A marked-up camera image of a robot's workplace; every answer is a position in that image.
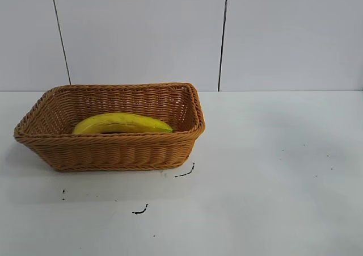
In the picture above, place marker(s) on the brown woven wicker basket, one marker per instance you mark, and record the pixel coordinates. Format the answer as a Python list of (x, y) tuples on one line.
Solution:
[(113, 151)]

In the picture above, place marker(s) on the yellow banana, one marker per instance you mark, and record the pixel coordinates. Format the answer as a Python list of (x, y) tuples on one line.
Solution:
[(124, 123)]

